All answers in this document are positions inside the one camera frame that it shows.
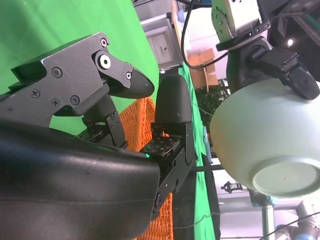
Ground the grey double-door cabinet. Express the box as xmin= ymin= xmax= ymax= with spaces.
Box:
xmin=139 ymin=12 xmax=185 ymax=68

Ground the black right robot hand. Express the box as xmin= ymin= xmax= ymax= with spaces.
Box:
xmin=0 ymin=31 xmax=196 ymax=240

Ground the green tablecloth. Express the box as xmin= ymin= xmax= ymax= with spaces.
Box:
xmin=0 ymin=0 xmax=161 ymax=136

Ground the brown cardboard box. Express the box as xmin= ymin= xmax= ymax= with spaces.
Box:
xmin=186 ymin=48 xmax=220 ymax=90

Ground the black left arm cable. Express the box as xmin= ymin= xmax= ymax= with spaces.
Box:
xmin=180 ymin=0 xmax=230 ymax=70

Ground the orange wicker basket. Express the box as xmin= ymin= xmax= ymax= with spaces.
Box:
xmin=118 ymin=96 xmax=175 ymax=240

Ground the black backdrop cloth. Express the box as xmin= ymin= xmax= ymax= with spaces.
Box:
xmin=171 ymin=154 xmax=221 ymax=240

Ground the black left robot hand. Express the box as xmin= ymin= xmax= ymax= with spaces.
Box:
xmin=215 ymin=23 xmax=320 ymax=101

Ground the black pole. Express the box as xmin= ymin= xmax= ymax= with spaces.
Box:
xmin=191 ymin=164 xmax=224 ymax=174

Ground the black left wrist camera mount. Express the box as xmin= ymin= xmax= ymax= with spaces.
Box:
xmin=256 ymin=0 xmax=320 ymax=22

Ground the grey-green bowl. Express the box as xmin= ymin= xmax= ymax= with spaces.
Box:
xmin=209 ymin=77 xmax=320 ymax=199

